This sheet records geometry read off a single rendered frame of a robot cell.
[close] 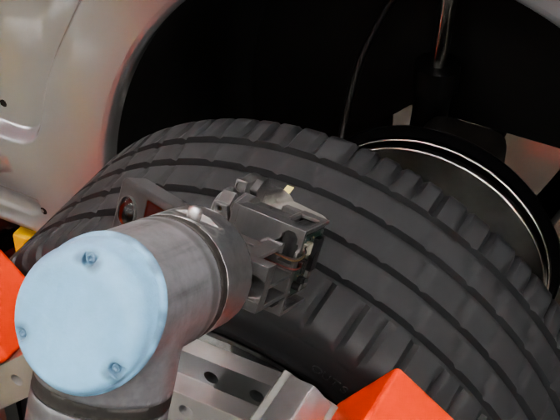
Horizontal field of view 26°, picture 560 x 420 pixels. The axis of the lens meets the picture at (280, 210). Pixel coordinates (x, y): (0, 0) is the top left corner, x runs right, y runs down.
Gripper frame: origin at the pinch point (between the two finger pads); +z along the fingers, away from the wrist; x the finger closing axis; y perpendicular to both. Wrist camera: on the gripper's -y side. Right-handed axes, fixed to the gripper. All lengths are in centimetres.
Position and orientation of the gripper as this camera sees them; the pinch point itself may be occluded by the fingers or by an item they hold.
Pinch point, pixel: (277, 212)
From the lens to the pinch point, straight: 105.6
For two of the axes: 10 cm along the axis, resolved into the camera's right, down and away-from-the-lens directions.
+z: 3.8, -1.5, 9.1
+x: 2.8, -9.2, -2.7
